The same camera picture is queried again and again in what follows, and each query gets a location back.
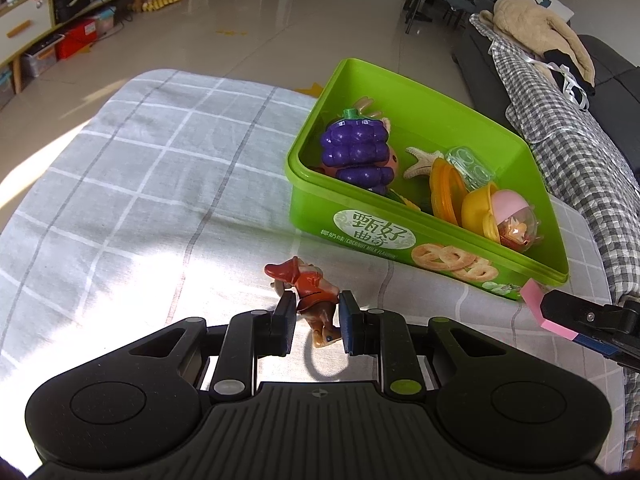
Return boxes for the pink printed card box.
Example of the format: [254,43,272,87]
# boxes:
[520,280,581,333]

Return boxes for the black and white garment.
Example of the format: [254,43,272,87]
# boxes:
[542,50,597,111]

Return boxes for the yellow toy corn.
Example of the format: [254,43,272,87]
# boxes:
[390,189,422,211]

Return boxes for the red-hatted gnome figurine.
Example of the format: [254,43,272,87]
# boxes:
[264,256,346,350]

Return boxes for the white printed pillow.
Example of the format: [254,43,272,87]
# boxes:
[517,0,574,23]

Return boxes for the purple toy grapes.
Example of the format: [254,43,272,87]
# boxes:
[320,107,393,196]

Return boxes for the yellow toy bowl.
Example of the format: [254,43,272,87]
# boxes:
[461,183,501,243]

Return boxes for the grey sofa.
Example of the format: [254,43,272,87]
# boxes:
[452,30,640,196]

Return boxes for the grey checked tablecloth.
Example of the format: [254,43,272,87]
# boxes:
[0,69,631,461]

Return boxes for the beige blanket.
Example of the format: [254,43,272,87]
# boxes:
[492,0,596,93]

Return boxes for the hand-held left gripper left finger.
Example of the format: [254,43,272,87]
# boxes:
[125,292,299,403]

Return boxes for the row of yellow toy ducks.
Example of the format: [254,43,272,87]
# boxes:
[131,0,183,13]

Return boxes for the beige toy starfish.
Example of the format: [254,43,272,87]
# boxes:
[404,146,445,181]

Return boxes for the plaid sofa cover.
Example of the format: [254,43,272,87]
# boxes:
[470,12,640,306]

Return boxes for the orange plastic lid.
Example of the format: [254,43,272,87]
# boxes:
[430,157,468,226]

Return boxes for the white wooden tv cabinet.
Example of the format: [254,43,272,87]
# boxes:
[0,0,221,96]

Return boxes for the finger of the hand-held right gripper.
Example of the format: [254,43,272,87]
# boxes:
[575,332,640,372]
[540,290,640,338]

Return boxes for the green plastic cookie box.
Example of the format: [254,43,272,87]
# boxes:
[285,58,571,302]

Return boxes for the clear plastic case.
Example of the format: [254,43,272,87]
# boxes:
[444,146,497,193]

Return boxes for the pink clear capsule ball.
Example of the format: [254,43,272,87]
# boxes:
[492,189,543,251]

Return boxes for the pink rubber animal toy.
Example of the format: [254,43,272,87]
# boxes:
[381,117,402,175]

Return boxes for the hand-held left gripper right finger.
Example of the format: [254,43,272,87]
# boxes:
[339,290,506,398]

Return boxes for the red storage box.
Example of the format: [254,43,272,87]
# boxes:
[55,19,98,60]

